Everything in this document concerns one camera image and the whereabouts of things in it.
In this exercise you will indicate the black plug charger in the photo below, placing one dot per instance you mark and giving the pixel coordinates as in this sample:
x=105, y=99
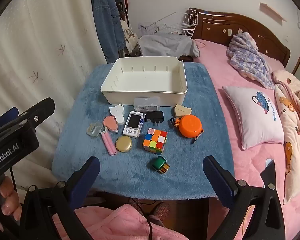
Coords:
x=153, y=116

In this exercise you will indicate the white plastic storage box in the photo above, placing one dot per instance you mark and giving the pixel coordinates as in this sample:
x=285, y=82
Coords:
x=140, y=80

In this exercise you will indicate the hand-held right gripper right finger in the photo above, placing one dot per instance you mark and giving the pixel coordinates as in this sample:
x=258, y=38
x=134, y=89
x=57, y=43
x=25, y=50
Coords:
x=215, y=177

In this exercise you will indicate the purple floral blanket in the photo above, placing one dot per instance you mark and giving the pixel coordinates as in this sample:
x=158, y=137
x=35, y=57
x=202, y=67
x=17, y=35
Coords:
x=250, y=57

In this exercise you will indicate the round gold tin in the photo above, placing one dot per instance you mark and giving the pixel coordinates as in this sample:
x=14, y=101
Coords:
x=123, y=144

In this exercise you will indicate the pink correction tape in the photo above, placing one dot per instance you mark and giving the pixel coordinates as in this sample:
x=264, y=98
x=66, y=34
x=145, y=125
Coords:
x=110, y=123

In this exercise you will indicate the blue denim jacket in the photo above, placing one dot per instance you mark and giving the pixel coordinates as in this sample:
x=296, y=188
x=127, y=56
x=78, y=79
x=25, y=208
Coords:
x=103, y=22

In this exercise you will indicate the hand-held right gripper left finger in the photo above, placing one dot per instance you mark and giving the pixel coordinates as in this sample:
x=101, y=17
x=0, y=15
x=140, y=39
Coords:
x=87, y=175

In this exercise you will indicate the white patterned curtain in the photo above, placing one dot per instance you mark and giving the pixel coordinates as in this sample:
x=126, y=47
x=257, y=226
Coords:
x=40, y=42

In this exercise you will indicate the small beige box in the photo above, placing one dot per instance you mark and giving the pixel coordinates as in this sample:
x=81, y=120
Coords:
x=182, y=110

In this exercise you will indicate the white flat plastic piece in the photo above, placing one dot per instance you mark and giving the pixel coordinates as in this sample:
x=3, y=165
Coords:
x=116, y=111

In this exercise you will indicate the blue fluffy cloth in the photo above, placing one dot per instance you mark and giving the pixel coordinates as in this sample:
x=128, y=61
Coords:
x=130, y=180

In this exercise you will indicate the clear rectangular plastic case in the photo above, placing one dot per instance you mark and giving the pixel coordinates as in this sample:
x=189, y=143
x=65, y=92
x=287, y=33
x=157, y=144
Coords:
x=147, y=103

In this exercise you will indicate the white cartoon pillow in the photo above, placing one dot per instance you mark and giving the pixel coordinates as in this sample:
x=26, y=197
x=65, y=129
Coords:
x=255, y=120

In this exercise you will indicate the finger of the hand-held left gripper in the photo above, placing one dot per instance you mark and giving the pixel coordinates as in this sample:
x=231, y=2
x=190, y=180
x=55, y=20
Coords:
x=7, y=117
x=41, y=108

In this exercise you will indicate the pink wall shelf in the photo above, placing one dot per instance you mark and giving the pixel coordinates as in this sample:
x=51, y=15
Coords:
x=272, y=11

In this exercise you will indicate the multicoloured puzzle cube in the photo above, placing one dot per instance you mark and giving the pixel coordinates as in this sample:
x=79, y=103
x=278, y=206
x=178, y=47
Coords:
x=155, y=141

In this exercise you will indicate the white handbag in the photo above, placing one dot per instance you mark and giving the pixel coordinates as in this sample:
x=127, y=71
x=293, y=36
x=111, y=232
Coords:
x=130, y=40

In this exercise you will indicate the small clear plastic box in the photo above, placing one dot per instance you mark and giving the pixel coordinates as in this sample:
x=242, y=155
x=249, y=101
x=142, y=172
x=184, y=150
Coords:
x=94, y=129

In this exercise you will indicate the pink slipper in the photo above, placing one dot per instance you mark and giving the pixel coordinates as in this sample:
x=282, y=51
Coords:
x=161, y=210

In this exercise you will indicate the person's left hand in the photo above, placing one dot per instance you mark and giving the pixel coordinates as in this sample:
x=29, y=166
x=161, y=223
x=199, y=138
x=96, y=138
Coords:
x=11, y=201

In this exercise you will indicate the pink bed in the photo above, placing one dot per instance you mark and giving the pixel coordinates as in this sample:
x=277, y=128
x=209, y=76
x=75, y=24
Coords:
x=227, y=162

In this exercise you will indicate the light grey cloth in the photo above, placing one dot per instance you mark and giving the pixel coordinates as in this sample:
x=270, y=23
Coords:
x=167, y=45

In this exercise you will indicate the pink fleece robe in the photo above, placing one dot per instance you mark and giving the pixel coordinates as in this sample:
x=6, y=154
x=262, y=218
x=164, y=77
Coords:
x=120, y=225

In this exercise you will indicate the bear print quilt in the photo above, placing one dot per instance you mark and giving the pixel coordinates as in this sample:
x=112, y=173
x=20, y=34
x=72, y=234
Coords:
x=295, y=120

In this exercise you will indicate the pink cleaning pen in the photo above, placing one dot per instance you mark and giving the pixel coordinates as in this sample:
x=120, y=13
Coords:
x=109, y=143

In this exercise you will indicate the white handheld screen device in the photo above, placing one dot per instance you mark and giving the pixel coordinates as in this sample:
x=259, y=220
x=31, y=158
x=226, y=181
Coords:
x=133, y=126

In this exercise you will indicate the dark wooden headboard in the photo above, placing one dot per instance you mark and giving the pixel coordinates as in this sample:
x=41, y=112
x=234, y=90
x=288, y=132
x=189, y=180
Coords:
x=215, y=27

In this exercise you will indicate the green and gold cube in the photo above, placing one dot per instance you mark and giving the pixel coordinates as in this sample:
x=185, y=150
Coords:
x=160, y=164

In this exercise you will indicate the orange round case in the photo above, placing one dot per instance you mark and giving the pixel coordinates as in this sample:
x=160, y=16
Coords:
x=189, y=126

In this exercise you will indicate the dark wooden nightstand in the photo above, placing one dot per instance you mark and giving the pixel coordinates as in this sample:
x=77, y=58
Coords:
x=187, y=58

